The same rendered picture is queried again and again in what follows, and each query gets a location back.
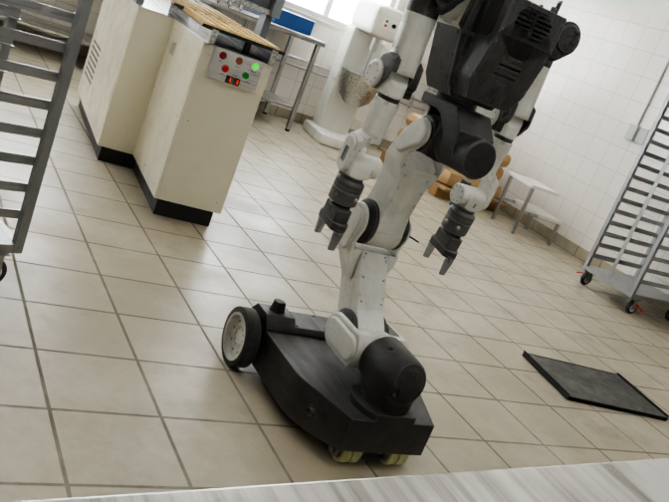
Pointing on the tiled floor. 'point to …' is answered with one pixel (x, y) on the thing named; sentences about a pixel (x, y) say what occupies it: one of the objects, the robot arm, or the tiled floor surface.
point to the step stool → (529, 204)
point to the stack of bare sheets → (594, 386)
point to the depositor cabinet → (121, 76)
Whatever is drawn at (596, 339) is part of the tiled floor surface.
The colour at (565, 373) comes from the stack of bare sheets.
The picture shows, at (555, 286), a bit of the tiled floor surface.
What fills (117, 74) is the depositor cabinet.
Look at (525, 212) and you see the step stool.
